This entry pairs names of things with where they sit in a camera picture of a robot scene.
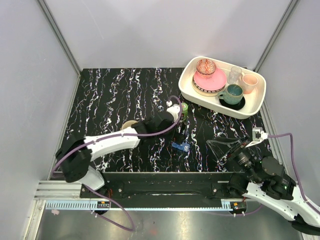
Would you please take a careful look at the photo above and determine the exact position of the black saucer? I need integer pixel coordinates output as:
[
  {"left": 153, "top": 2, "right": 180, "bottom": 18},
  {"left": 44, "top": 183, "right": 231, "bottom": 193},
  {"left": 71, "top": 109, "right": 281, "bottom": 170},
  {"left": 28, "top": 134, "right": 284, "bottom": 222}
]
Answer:
[{"left": 219, "top": 96, "right": 246, "bottom": 111}]

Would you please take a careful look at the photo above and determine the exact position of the cream striped plate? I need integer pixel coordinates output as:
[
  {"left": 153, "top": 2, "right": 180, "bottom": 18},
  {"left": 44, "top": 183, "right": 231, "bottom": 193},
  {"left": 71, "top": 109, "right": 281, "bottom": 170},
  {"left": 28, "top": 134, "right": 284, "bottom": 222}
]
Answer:
[{"left": 191, "top": 78, "right": 226, "bottom": 97}]

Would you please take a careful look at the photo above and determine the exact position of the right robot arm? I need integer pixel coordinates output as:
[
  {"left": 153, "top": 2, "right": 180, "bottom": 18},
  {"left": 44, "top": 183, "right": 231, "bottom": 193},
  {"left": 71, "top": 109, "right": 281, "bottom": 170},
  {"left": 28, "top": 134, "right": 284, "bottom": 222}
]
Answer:
[{"left": 206, "top": 133, "right": 320, "bottom": 236}]

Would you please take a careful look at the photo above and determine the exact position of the pink mug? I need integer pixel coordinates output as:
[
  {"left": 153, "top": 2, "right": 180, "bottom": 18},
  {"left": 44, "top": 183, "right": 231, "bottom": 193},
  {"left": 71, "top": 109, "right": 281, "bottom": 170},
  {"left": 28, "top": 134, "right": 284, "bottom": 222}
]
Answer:
[{"left": 240, "top": 74, "right": 258, "bottom": 94}]

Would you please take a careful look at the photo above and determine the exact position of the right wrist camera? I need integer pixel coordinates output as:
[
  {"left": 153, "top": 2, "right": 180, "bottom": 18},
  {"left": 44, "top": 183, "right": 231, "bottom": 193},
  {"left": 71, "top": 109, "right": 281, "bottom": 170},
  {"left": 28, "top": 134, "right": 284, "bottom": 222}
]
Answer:
[{"left": 246, "top": 127, "right": 268, "bottom": 148}]

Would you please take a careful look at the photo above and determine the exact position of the teal ceramic mug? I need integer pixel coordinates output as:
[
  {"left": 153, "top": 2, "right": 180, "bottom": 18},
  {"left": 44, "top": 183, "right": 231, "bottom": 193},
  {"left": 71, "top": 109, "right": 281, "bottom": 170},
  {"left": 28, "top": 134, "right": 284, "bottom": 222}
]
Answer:
[{"left": 217, "top": 84, "right": 244, "bottom": 105}]

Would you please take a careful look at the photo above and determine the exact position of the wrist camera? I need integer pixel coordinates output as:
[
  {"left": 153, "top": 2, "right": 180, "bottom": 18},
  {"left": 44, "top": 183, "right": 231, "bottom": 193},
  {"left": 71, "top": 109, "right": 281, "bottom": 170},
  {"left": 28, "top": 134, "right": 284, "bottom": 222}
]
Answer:
[
  {"left": 166, "top": 104, "right": 181, "bottom": 122},
  {"left": 246, "top": 127, "right": 268, "bottom": 148}
]

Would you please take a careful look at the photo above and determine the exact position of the patterned small bowl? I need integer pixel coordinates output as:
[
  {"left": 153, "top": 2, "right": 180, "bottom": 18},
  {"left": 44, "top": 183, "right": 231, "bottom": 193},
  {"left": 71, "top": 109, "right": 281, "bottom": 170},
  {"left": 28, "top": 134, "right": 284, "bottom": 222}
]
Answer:
[{"left": 196, "top": 58, "right": 217, "bottom": 77}]

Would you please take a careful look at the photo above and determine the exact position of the black marble mat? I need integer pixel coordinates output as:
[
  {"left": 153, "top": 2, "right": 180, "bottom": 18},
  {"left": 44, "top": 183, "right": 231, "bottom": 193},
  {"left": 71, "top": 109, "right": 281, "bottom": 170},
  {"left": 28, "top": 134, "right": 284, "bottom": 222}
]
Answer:
[{"left": 64, "top": 67, "right": 264, "bottom": 172}]

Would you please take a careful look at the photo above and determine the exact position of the clear glass cup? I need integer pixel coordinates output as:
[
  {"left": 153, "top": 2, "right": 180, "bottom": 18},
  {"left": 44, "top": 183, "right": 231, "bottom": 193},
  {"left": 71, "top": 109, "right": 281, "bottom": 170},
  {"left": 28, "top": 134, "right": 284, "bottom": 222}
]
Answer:
[{"left": 227, "top": 66, "right": 242, "bottom": 85}]

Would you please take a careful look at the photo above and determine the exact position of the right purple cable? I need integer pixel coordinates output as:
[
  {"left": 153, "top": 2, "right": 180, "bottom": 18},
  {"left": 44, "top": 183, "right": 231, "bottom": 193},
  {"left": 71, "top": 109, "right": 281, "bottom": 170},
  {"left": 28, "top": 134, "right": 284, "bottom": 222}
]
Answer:
[{"left": 199, "top": 132, "right": 320, "bottom": 217}]

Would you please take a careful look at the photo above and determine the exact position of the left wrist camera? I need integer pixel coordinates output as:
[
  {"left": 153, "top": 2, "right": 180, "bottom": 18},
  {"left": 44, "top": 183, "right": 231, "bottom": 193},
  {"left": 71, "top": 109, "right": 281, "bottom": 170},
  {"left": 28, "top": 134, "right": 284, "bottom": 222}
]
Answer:
[{"left": 166, "top": 104, "right": 181, "bottom": 122}]

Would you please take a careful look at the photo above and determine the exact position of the white serving tray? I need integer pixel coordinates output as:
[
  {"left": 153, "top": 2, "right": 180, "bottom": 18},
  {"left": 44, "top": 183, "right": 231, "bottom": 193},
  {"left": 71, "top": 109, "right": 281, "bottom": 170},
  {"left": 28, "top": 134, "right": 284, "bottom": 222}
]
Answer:
[{"left": 178, "top": 56, "right": 267, "bottom": 120}]

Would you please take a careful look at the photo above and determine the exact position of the blue pill organizer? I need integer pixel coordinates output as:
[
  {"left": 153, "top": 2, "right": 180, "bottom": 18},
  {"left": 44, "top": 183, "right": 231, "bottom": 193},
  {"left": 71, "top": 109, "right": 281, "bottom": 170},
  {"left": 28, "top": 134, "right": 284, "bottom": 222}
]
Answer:
[{"left": 171, "top": 142, "right": 190, "bottom": 153}]

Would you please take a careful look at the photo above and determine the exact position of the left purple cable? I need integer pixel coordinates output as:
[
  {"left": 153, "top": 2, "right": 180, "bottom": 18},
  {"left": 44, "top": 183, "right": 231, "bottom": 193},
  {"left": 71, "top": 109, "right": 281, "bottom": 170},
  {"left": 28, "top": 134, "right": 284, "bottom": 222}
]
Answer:
[{"left": 49, "top": 95, "right": 183, "bottom": 232}]

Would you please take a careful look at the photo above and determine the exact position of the slotted cable duct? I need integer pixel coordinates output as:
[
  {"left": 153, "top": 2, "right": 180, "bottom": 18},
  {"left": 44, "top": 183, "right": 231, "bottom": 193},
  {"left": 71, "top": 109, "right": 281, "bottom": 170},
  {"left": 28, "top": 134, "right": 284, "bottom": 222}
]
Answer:
[{"left": 45, "top": 196, "right": 241, "bottom": 211}]

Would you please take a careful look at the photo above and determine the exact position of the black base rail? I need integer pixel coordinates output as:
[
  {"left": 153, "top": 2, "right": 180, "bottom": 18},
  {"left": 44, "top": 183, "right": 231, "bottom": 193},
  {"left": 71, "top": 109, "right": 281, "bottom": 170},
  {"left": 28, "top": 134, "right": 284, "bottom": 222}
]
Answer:
[{"left": 79, "top": 171, "right": 258, "bottom": 201}]

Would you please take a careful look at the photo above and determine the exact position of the purple cable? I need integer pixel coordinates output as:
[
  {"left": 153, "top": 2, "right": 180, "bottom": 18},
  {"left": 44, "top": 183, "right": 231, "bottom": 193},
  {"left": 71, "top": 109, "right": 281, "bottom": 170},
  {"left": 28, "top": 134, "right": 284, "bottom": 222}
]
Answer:
[
  {"left": 199, "top": 132, "right": 320, "bottom": 217},
  {"left": 49, "top": 95, "right": 183, "bottom": 232}
]

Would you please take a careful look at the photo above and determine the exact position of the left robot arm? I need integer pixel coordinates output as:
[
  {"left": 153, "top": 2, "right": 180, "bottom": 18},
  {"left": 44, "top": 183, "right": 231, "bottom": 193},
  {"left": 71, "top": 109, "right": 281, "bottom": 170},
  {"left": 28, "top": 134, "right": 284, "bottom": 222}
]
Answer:
[{"left": 56, "top": 111, "right": 186, "bottom": 198}]

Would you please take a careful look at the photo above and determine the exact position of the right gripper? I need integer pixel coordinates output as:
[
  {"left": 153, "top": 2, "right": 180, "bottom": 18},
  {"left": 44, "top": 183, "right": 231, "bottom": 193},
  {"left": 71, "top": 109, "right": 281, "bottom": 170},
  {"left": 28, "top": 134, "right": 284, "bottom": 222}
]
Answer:
[{"left": 206, "top": 134, "right": 262, "bottom": 183}]

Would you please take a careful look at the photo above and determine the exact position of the cream floral mug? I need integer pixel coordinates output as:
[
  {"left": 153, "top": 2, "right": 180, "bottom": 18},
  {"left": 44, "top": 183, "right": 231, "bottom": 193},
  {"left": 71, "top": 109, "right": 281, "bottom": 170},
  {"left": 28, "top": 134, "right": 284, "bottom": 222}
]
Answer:
[{"left": 121, "top": 120, "right": 138, "bottom": 131}]

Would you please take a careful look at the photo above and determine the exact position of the green pill bottle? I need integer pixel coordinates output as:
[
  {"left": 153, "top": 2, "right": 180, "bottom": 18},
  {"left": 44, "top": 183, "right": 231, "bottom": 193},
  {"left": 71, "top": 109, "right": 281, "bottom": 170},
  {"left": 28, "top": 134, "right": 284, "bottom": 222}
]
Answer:
[{"left": 180, "top": 102, "right": 189, "bottom": 122}]

